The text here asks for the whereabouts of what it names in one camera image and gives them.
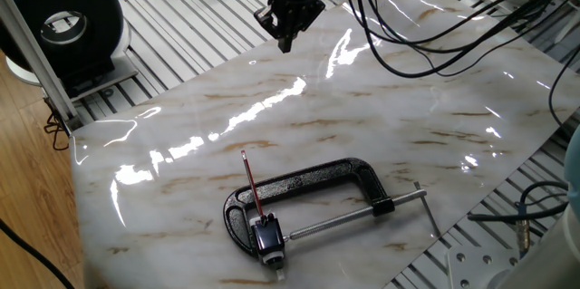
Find red pencil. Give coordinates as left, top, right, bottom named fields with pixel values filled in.
left=239, top=149, right=266, bottom=226

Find marble pattern mat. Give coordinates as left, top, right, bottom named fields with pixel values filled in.
left=69, top=0, right=580, bottom=289

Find black metal C-clamp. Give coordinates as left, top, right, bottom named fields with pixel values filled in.
left=222, top=157, right=443, bottom=259

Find white perforated mounting plate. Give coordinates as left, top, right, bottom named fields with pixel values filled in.
left=445, top=246, right=522, bottom=289

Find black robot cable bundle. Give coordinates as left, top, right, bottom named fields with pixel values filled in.
left=339, top=0, right=580, bottom=80

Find grey metal base plate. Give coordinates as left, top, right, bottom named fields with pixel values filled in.
left=67, top=53, right=140, bottom=103

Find aluminium frame post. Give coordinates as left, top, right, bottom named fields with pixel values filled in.
left=0, top=0, right=86, bottom=132

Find tangled thin black cables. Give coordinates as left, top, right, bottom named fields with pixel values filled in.
left=43, top=111, right=71, bottom=152

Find black ring-shaped device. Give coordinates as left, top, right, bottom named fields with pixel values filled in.
left=0, top=0, right=132, bottom=89

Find thin black cable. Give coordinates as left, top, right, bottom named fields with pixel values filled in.
left=546, top=43, right=580, bottom=131

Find black cable with metal connector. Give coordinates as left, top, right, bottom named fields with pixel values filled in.
left=466, top=179, right=570, bottom=258

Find thick black floor cable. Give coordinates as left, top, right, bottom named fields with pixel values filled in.
left=0, top=217, right=76, bottom=289

